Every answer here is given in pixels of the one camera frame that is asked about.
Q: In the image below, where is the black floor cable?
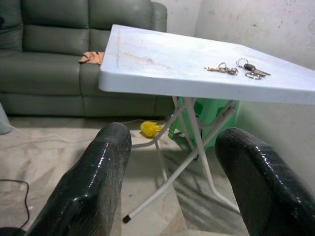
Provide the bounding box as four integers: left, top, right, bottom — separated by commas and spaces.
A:
0, 179, 31, 229

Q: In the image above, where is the green leather sofa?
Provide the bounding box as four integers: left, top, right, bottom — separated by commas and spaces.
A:
0, 0, 175, 118

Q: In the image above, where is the small metal key bunch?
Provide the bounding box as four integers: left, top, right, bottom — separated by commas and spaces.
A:
204, 62, 239, 76

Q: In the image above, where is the white plastic object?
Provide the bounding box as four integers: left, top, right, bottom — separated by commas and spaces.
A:
0, 100, 12, 135

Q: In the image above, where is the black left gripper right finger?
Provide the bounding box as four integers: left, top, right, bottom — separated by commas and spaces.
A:
215, 127, 315, 236

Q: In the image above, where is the white folding table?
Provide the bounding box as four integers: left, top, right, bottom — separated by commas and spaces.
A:
98, 24, 315, 224

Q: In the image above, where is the orange cloth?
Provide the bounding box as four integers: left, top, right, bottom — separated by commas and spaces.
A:
78, 51, 105, 65

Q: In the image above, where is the green plastic stool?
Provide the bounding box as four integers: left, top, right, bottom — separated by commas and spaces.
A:
167, 97, 241, 150

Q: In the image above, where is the yellow plastic bag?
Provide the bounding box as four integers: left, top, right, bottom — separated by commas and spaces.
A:
140, 120, 163, 138

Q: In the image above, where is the black-headed key bunch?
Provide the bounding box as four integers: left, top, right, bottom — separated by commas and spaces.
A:
236, 58, 271, 77

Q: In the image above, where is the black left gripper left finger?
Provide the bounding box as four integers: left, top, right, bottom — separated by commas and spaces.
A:
26, 122, 132, 236

